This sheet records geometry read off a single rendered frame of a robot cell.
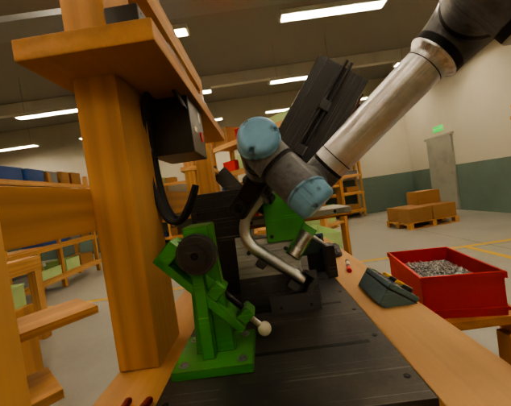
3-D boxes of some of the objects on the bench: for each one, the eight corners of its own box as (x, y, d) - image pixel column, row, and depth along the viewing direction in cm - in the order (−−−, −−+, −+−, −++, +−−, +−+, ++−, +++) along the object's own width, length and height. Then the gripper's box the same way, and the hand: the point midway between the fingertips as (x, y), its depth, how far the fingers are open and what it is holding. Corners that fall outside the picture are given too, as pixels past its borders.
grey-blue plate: (326, 269, 103) (321, 232, 103) (328, 271, 101) (322, 233, 101) (301, 272, 103) (296, 235, 103) (302, 274, 101) (297, 236, 101)
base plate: (308, 250, 148) (307, 246, 148) (441, 412, 38) (438, 397, 38) (230, 261, 149) (230, 257, 149) (143, 447, 39) (140, 433, 39)
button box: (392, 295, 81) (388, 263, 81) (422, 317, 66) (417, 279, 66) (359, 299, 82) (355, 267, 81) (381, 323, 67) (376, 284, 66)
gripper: (294, 163, 61) (289, 191, 81) (255, 136, 63) (259, 170, 83) (271, 193, 59) (272, 213, 80) (231, 165, 61) (242, 192, 82)
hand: (259, 198), depth 80 cm, fingers closed on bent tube, 3 cm apart
